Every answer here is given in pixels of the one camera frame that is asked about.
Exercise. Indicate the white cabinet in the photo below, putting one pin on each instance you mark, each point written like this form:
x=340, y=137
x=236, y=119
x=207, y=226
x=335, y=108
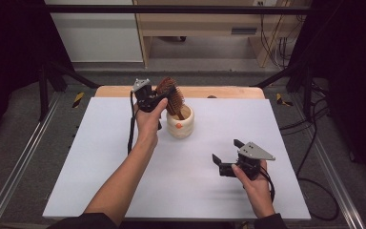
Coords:
x=98, y=35

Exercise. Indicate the brown wooden hairbrush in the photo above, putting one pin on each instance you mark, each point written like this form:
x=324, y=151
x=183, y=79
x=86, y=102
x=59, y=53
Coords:
x=174, y=100

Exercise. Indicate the cream ceramic cup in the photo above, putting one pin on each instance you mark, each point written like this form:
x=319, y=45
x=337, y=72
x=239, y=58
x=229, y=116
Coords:
x=180, y=127

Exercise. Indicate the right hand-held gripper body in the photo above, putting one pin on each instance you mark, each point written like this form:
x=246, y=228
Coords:
x=254, y=152

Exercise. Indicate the black horizontal frame bar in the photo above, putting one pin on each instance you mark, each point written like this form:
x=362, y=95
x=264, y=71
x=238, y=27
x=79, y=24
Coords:
x=171, y=9

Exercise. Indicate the dark curtain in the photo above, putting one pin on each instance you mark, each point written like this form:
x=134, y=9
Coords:
x=9, y=47
x=352, y=63

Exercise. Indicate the yellow black tape marker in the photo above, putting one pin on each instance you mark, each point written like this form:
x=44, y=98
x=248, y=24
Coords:
x=281, y=100
x=78, y=99

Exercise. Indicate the person's left hand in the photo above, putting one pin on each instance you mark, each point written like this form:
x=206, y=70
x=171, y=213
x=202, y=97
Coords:
x=147, y=124

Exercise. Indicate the black stand strut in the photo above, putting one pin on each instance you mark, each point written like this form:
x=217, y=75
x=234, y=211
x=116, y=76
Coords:
x=300, y=78
x=55, y=78

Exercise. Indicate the aluminium rail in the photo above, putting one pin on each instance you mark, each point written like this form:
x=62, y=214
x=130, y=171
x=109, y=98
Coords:
x=16, y=171
x=336, y=178

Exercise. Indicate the light wooden desk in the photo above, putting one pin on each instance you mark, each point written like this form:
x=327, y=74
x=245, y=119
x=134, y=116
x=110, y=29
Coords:
x=197, y=24

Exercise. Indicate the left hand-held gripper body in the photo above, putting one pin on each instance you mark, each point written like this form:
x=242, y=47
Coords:
x=144, y=95

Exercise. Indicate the person's right hand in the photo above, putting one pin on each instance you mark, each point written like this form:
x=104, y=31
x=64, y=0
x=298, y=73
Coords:
x=259, y=194

